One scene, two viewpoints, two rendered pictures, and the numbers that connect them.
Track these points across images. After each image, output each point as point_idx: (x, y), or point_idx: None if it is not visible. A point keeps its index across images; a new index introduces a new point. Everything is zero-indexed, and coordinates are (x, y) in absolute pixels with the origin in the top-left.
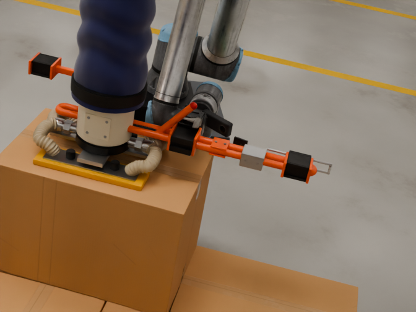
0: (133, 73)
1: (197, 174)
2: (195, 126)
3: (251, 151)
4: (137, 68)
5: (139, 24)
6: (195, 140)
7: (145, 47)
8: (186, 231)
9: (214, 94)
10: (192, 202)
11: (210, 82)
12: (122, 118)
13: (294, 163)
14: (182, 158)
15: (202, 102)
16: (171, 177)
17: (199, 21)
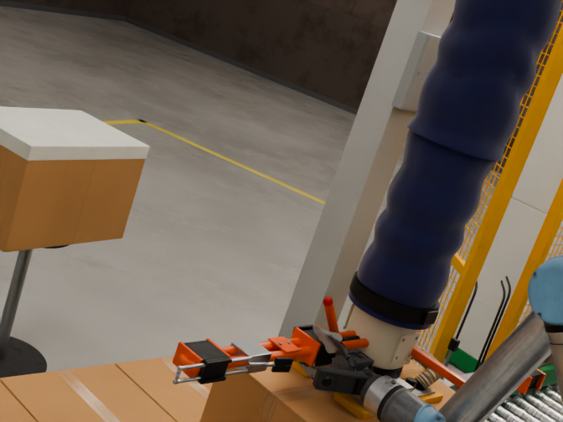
0: (369, 254)
1: (287, 401)
2: (313, 327)
3: (251, 345)
4: (373, 254)
5: (388, 198)
6: (295, 327)
7: (381, 231)
8: (230, 415)
9: (400, 396)
10: (250, 388)
11: (433, 409)
12: (353, 311)
13: (202, 342)
14: (328, 414)
15: (379, 377)
16: (293, 385)
17: (512, 348)
